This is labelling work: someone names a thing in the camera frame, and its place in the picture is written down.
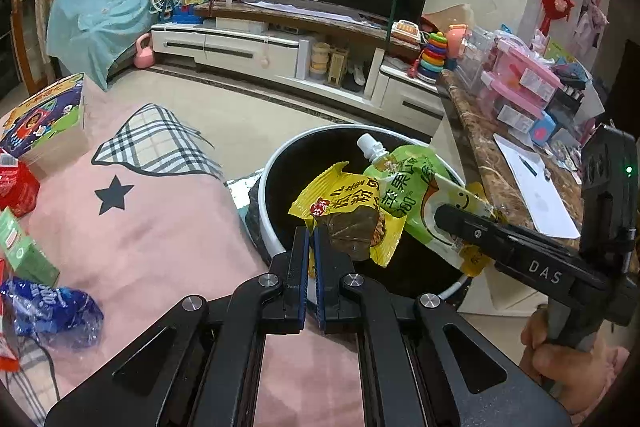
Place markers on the white rimmed trash bin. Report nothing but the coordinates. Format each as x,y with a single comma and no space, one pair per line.
320,152

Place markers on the colourful cartoon box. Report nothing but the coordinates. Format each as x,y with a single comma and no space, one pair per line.
45,117

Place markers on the green packet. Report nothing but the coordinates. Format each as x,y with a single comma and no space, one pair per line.
25,252

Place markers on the red packet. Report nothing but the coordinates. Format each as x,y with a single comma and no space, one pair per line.
17,187

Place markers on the wooden framed glass door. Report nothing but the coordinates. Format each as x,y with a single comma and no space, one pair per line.
25,32

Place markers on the white paper sheet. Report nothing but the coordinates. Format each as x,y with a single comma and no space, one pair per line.
535,187

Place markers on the person's right hand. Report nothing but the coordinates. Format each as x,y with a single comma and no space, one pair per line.
565,369

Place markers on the light blue cover cloth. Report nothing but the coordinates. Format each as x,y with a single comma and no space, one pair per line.
100,22

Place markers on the green juice pouch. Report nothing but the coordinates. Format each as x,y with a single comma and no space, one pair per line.
415,197

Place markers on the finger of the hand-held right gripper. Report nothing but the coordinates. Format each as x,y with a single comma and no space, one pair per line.
470,229

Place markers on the clear plastic box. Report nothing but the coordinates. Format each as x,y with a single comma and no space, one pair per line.
477,52

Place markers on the white tv stand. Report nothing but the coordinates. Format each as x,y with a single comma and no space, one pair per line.
225,47

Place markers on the yellow snack packet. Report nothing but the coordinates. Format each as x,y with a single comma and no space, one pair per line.
345,192

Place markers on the wooden rack toy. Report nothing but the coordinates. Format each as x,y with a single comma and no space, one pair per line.
338,67

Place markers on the blue plastic bag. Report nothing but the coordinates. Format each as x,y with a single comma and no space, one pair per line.
55,307

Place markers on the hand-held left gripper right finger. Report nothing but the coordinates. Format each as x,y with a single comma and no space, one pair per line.
320,267

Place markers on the pink storage boxes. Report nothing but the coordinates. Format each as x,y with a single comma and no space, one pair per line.
520,82

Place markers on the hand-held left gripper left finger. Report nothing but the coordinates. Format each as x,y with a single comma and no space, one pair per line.
303,257

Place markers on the stacked bamboo steamer toy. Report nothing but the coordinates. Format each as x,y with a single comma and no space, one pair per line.
319,59

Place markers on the toy cash register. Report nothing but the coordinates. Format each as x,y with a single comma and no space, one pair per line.
405,29

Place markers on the pink kettlebell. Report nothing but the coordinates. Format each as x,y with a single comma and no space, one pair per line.
143,57

